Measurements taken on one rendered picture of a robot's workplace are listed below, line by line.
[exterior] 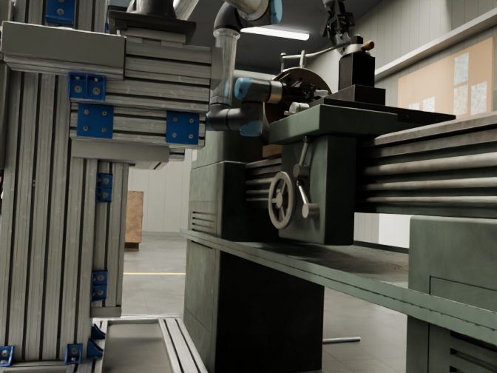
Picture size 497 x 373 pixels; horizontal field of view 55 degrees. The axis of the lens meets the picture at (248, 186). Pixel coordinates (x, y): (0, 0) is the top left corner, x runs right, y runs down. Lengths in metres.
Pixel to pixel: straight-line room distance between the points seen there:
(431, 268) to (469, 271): 0.08
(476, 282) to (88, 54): 0.92
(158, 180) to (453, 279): 10.97
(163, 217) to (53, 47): 10.54
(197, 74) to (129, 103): 0.20
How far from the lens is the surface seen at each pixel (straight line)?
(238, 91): 1.60
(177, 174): 11.69
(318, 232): 1.15
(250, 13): 1.66
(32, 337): 1.52
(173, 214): 11.66
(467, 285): 0.82
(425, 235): 0.87
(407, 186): 1.04
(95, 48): 1.20
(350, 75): 1.38
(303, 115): 1.17
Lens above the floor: 0.68
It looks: 2 degrees up
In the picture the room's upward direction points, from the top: 2 degrees clockwise
